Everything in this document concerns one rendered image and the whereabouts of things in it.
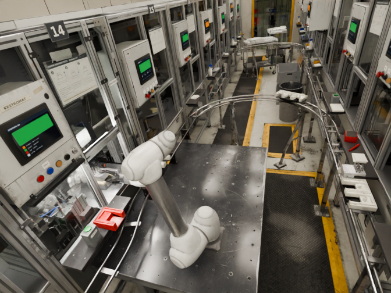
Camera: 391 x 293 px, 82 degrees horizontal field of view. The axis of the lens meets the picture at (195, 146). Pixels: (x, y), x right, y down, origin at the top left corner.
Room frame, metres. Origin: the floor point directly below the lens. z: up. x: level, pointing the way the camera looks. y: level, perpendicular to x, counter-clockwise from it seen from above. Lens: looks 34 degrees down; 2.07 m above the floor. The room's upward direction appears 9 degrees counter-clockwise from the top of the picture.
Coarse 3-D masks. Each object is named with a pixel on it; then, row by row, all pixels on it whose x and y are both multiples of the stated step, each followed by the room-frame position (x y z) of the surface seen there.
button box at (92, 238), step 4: (88, 224) 0.92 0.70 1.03; (92, 224) 0.92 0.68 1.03; (92, 228) 0.89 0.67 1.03; (96, 228) 0.90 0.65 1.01; (84, 232) 0.87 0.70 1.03; (88, 232) 0.86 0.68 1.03; (92, 232) 0.87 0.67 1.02; (96, 232) 0.89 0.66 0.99; (84, 236) 0.85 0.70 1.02; (88, 236) 0.84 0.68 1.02; (92, 236) 0.86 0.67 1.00; (96, 236) 0.88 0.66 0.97; (100, 236) 0.90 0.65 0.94; (84, 240) 0.86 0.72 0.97; (88, 240) 0.84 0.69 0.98; (92, 240) 0.85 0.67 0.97; (96, 240) 0.87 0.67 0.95; (100, 240) 0.89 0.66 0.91; (88, 244) 0.85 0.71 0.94; (92, 244) 0.84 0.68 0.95; (96, 244) 0.85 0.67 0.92
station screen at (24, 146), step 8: (40, 112) 1.05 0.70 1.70; (48, 112) 1.08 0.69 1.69; (24, 120) 0.97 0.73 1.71; (32, 120) 1.00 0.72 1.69; (8, 128) 0.90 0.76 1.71; (16, 128) 0.92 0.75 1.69; (48, 128) 1.04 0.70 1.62; (56, 128) 1.08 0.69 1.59; (40, 136) 0.99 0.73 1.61; (48, 136) 1.03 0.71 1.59; (56, 136) 1.06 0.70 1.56; (16, 144) 0.89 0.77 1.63; (24, 144) 0.92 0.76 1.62; (32, 144) 0.94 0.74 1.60; (40, 144) 0.97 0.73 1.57; (48, 144) 1.01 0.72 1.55; (24, 152) 0.90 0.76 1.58; (32, 152) 0.93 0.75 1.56
